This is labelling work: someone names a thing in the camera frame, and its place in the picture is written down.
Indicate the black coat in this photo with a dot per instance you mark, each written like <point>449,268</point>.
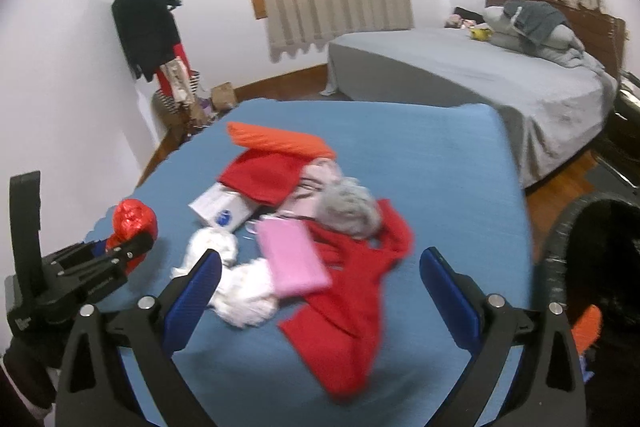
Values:
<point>145,22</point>

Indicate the large red cloth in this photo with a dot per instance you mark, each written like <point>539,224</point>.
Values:
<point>350,307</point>

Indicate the pink plush toy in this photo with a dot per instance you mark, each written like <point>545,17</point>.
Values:
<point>462,23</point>

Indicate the blue tablecloth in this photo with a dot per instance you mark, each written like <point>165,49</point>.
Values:
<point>425,182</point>

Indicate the black trash bin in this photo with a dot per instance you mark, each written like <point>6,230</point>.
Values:
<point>560,257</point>

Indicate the orange foam piece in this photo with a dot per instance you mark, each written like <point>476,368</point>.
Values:
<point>587,327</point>

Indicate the beige cloth bag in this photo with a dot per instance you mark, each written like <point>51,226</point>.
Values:
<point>177,79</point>

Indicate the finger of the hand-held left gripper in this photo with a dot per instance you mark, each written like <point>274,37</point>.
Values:
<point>87,252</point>
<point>132,249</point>

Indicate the small red cloth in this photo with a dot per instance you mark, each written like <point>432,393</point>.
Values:
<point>260,177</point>

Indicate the light grey pillow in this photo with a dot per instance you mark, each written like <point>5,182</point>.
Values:
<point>497,19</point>

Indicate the red bag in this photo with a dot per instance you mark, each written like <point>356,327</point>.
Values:
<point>181,54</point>

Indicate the grey crumpled cloth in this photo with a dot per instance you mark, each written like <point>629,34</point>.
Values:
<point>350,207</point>

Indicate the black white striped bag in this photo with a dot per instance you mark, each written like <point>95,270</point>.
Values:
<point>162,99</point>

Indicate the dark grey clothing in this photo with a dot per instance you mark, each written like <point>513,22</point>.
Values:
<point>540,19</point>

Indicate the white blue printed box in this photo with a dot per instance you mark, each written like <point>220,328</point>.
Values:
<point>215,207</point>

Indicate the grey crumpled blanket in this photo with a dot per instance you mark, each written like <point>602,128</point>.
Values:
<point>575,56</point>

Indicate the brown paper bag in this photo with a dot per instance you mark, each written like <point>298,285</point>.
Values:
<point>223,96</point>

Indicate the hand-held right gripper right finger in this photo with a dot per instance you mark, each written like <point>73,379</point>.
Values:
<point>450,297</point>

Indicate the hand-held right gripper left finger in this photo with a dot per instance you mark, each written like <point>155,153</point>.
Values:
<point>197,297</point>

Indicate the red foil wrapper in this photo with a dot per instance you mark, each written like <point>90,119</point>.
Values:
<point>132,219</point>

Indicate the orange foam net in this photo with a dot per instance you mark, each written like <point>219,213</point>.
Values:
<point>270,137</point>

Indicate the yellow plush toy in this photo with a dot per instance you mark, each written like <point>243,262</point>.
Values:
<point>480,33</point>

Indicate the pink packet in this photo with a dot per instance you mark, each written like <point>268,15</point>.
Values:
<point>292,257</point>

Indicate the white fluffy cloth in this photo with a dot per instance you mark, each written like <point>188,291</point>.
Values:
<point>250,297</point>

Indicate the grey bed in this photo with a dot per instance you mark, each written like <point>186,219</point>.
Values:
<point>450,72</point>

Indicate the black metal chair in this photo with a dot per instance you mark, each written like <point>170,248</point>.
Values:
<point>622,132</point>

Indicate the brown wooden headboard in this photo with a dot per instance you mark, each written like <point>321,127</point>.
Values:
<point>595,32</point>

